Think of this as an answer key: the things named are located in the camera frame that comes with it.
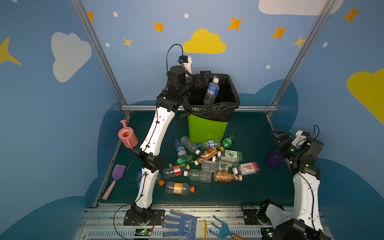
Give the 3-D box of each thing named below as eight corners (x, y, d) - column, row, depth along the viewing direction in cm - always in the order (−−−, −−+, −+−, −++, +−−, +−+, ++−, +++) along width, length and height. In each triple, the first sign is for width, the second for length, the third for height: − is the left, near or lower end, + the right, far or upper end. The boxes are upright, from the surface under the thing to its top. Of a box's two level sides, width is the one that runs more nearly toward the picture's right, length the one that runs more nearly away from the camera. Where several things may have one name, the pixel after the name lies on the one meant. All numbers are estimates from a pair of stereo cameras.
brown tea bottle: (214, 181, 85) (214, 180, 83) (213, 172, 89) (213, 171, 87) (241, 181, 85) (243, 180, 83) (240, 172, 89) (241, 171, 87)
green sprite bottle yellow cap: (170, 168, 90) (169, 164, 87) (169, 161, 93) (168, 158, 90) (195, 163, 93) (195, 159, 89) (194, 157, 95) (194, 153, 92)
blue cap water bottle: (197, 148, 99) (197, 147, 97) (197, 141, 103) (197, 139, 101) (220, 148, 99) (221, 147, 97) (219, 141, 103) (220, 139, 101)
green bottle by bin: (221, 144, 102) (221, 142, 100) (228, 133, 108) (229, 131, 106) (228, 148, 99) (229, 146, 98) (236, 137, 106) (237, 135, 104)
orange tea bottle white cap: (196, 166, 92) (196, 164, 89) (192, 159, 94) (192, 157, 92) (217, 154, 97) (218, 151, 95) (213, 148, 100) (213, 145, 98)
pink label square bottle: (234, 177, 88) (235, 175, 86) (231, 167, 92) (231, 165, 90) (261, 172, 90) (263, 170, 88) (256, 163, 94) (258, 161, 92)
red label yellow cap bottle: (164, 180, 86) (163, 178, 84) (162, 170, 90) (162, 168, 87) (191, 173, 89) (191, 171, 87) (188, 164, 93) (188, 161, 90)
